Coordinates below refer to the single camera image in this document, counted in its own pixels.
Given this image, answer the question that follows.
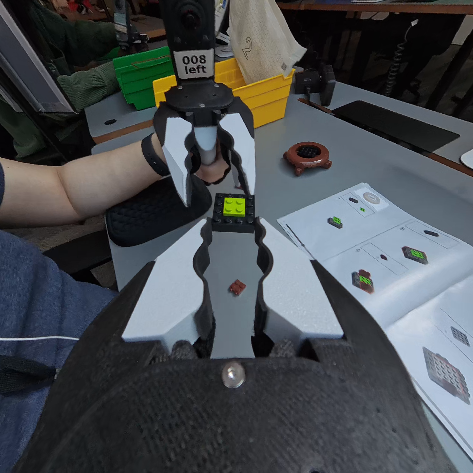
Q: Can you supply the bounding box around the person's left forearm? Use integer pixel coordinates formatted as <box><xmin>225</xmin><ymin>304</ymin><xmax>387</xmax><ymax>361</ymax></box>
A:
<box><xmin>0</xmin><ymin>142</ymin><xmax>165</xmax><ymax>228</ymax></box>

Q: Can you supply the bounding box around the black lanyard strap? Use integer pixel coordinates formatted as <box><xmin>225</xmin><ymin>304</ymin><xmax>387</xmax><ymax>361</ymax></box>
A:
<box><xmin>0</xmin><ymin>355</ymin><xmax>56</xmax><ymax>394</ymax></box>

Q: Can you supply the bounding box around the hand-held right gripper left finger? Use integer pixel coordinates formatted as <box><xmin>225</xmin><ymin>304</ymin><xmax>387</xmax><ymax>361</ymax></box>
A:
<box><xmin>121</xmin><ymin>217</ymin><xmax>217</xmax><ymax>357</ymax></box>

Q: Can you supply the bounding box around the person's blue shirt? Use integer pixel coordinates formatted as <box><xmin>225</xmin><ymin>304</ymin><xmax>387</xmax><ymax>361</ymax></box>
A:
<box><xmin>0</xmin><ymin>229</ymin><xmax>119</xmax><ymax>470</ymax></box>

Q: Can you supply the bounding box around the brick instruction booklet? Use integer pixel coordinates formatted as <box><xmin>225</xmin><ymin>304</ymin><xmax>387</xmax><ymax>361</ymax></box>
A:
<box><xmin>276</xmin><ymin>182</ymin><xmax>473</xmax><ymax>462</ymax></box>

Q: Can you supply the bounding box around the grey monitor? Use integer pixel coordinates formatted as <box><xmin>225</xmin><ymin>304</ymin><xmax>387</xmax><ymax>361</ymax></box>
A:
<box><xmin>0</xmin><ymin>4</ymin><xmax>76</xmax><ymax>113</ymax></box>

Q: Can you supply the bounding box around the black wristband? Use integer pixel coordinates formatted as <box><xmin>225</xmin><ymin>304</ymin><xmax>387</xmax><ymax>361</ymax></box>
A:
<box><xmin>141</xmin><ymin>133</ymin><xmax>171</xmax><ymax>177</ymax></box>

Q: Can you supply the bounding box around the coiled black cable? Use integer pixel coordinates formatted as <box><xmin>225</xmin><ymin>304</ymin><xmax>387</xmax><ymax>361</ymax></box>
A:
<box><xmin>384</xmin><ymin>22</ymin><xmax>411</xmax><ymax>97</ymax></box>

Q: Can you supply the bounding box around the white earphone cable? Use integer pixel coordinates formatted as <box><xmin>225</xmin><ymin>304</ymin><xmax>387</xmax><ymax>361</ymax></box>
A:
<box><xmin>0</xmin><ymin>335</ymin><xmax>80</xmax><ymax>343</ymax></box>

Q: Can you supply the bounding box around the black camera device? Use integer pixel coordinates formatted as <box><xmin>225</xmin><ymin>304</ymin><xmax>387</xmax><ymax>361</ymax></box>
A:
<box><xmin>114</xmin><ymin>0</ymin><xmax>149</xmax><ymax>50</ymax></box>

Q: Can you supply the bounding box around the yellow plastic bin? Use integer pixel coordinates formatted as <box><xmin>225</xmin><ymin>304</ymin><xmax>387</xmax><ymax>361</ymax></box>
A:
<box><xmin>152</xmin><ymin>57</ymin><xmax>296</xmax><ymax>128</ymax></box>

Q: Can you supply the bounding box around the black and green brick assembly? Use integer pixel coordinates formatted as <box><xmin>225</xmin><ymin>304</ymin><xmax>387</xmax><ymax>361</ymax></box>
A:
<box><xmin>212</xmin><ymin>193</ymin><xmax>256</xmax><ymax>233</ymax></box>

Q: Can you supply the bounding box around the green plastic bin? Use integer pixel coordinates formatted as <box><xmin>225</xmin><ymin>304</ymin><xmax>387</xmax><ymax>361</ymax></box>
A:
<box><xmin>113</xmin><ymin>46</ymin><xmax>178</xmax><ymax>111</ymax></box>

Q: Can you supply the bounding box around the round brown brick base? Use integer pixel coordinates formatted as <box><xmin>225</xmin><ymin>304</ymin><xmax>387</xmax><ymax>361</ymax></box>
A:
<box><xmin>283</xmin><ymin>141</ymin><xmax>332</xmax><ymax>176</ymax></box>

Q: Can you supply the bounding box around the black desk mat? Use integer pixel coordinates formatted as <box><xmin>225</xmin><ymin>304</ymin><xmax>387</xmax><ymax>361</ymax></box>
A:
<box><xmin>332</xmin><ymin>101</ymin><xmax>460</xmax><ymax>153</ymax></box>

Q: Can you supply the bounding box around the person's left hand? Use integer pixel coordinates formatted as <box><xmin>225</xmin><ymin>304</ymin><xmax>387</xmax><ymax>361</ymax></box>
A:
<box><xmin>186</xmin><ymin>142</ymin><xmax>231</xmax><ymax>186</ymax></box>

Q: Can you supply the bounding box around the grey desk with cable hole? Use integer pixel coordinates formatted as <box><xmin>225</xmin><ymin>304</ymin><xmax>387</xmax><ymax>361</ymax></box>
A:
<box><xmin>84</xmin><ymin>92</ymin><xmax>160</xmax><ymax>145</ymax></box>

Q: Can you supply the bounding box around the white fabric bag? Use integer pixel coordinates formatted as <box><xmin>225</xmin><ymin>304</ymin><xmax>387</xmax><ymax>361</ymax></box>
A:
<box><xmin>229</xmin><ymin>0</ymin><xmax>307</xmax><ymax>85</ymax></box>

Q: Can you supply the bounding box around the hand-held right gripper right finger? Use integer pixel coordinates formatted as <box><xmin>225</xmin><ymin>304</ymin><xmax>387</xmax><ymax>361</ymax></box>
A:
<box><xmin>253</xmin><ymin>216</ymin><xmax>345</xmax><ymax>355</ymax></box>

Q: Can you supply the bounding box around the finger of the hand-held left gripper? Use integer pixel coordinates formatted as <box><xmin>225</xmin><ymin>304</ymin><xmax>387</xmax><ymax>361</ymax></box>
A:
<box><xmin>217</xmin><ymin>112</ymin><xmax>257</xmax><ymax>196</ymax></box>
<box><xmin>162</xmin><ymin>116</ymin><xmax>196</xmax><ymax>207</ymax></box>

